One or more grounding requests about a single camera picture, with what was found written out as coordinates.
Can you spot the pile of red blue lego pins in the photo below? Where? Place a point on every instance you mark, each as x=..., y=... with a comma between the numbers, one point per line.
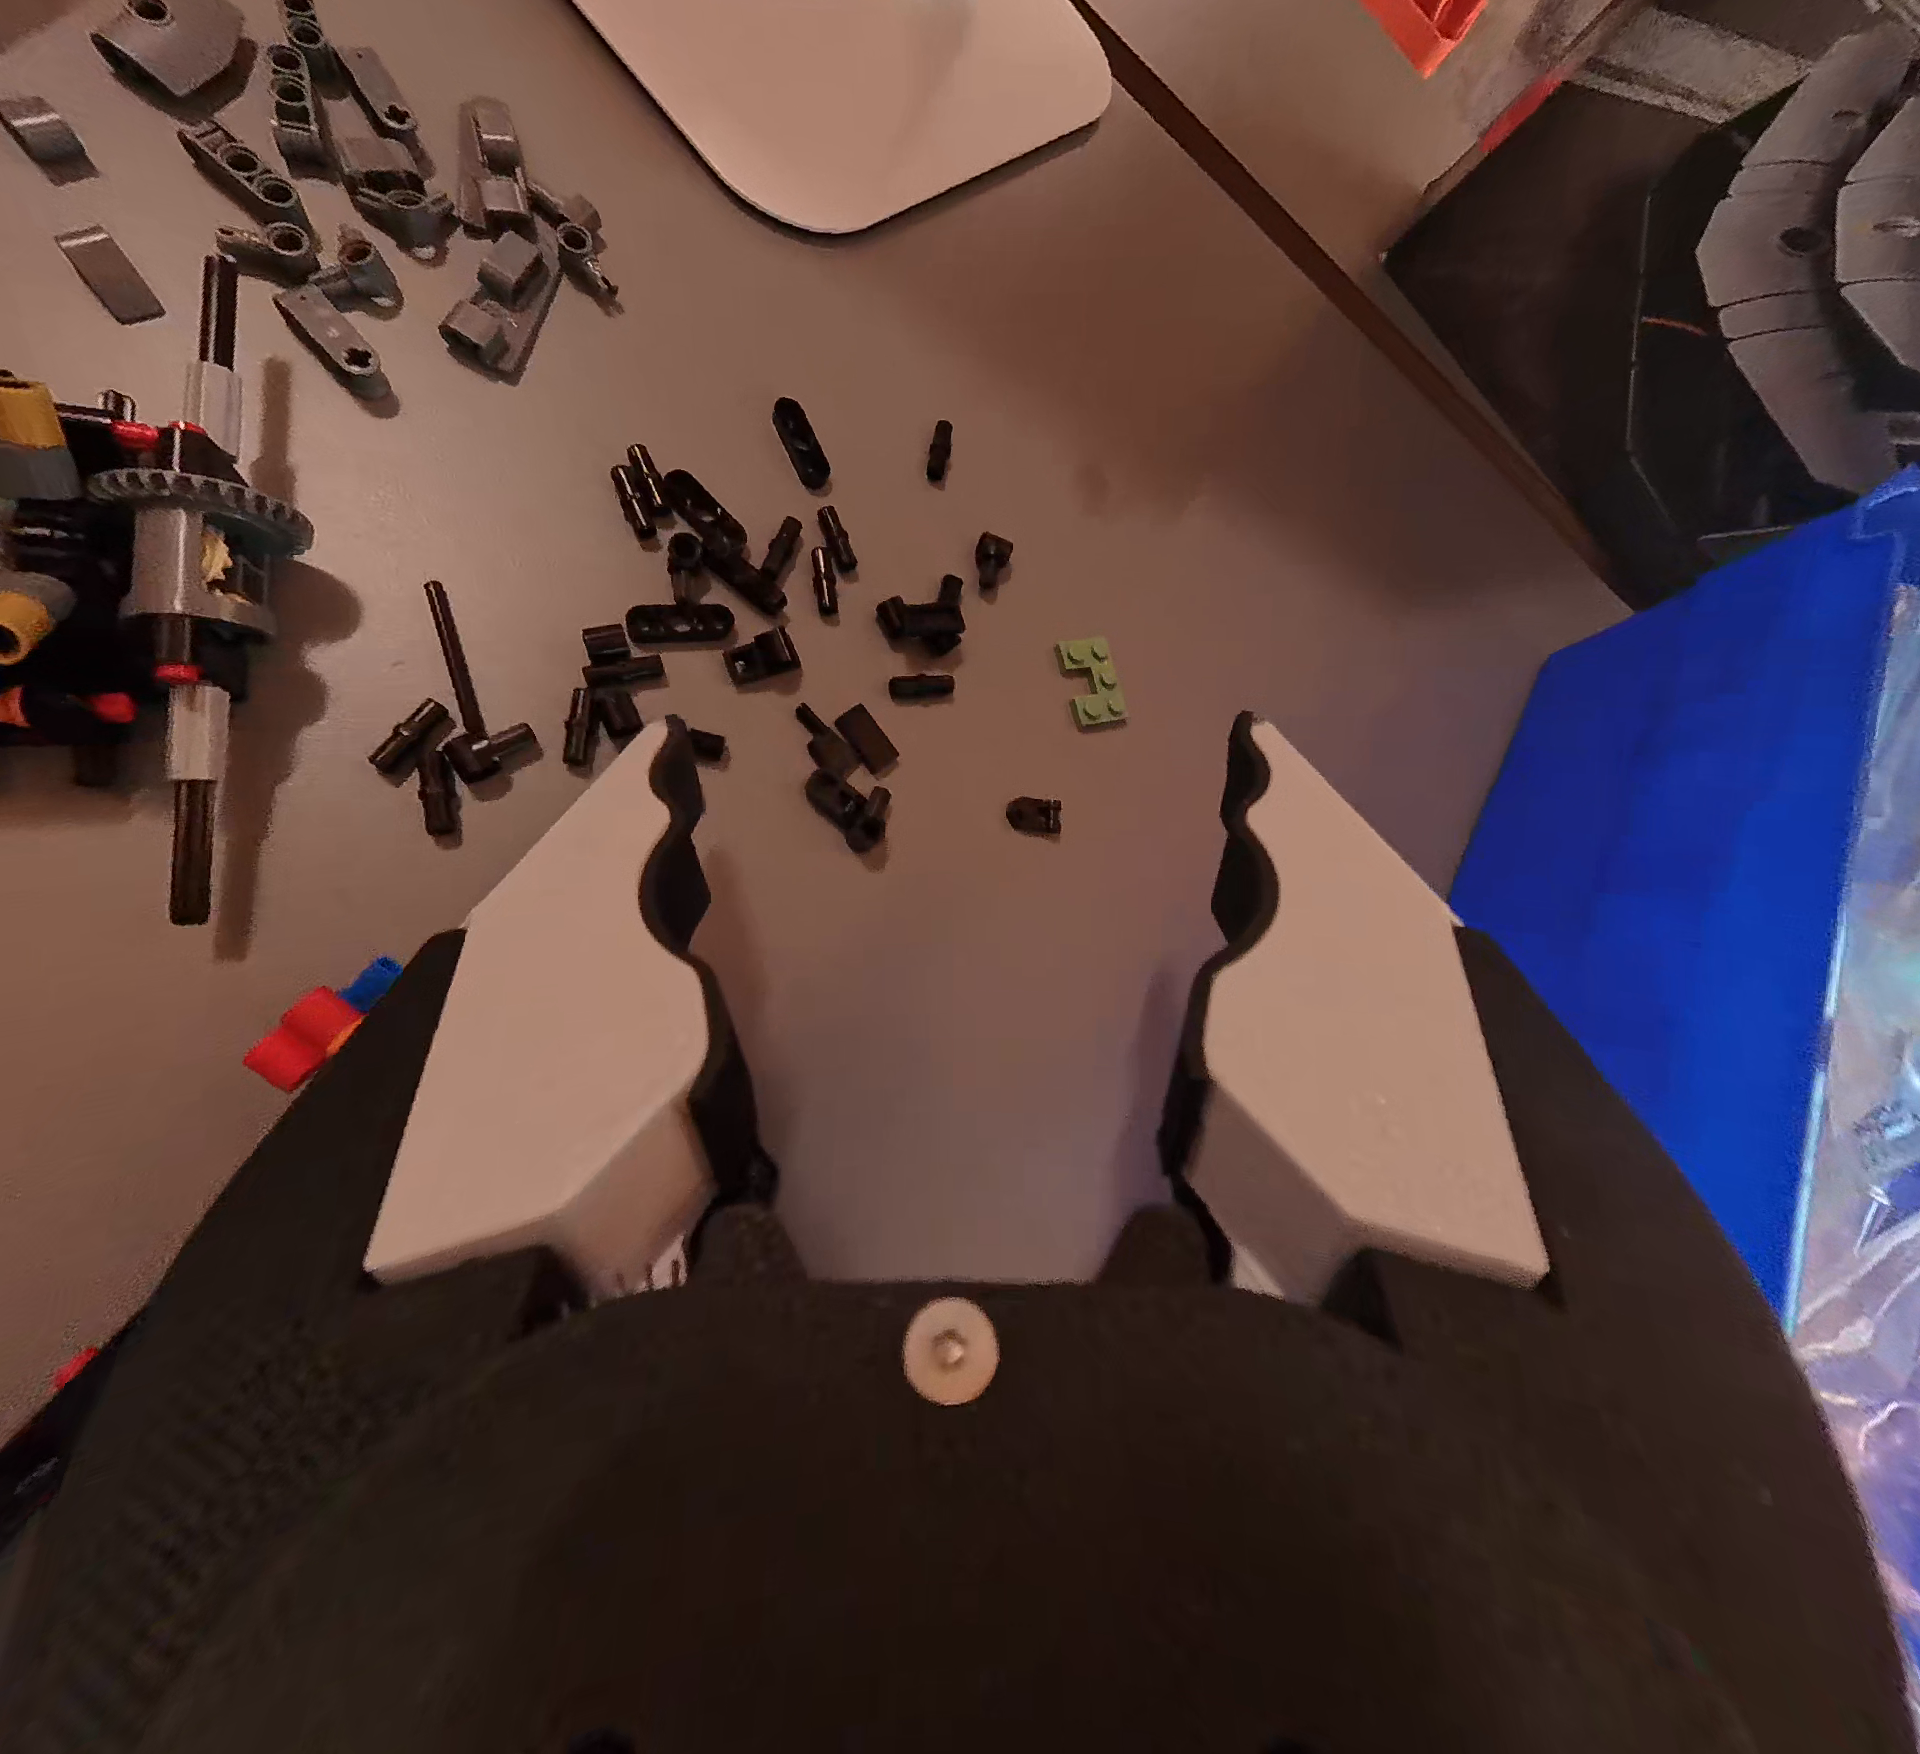
x=292, y=1048

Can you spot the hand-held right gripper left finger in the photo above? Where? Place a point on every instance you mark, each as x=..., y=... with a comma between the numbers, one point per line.
x=554, y=1034

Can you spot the green lego plate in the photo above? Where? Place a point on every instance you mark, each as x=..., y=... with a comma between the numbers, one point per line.
x=1104, y=712

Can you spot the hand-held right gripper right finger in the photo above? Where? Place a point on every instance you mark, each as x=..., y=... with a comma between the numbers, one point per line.
x=1350, y=1064

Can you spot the partly built lego model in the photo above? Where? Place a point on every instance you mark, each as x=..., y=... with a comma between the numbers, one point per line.
x=180, y=554

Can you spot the clear plastic bag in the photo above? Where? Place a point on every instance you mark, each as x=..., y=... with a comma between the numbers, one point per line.
x=1875, y=1183

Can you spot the pile of black lego pins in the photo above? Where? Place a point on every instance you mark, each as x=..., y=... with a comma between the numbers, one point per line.
x=681, y=621

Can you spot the blue plastic bin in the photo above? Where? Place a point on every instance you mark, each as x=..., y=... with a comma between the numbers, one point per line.
x=1649, y=883

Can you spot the white book stand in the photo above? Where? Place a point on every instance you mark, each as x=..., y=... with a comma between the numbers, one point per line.
x=929, y=89

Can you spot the dark lego set box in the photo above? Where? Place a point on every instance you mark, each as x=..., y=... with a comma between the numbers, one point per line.
x=1576, y=329

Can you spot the pile of dark grey lego pieces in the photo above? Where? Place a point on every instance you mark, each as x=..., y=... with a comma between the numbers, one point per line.
x=384, y=186

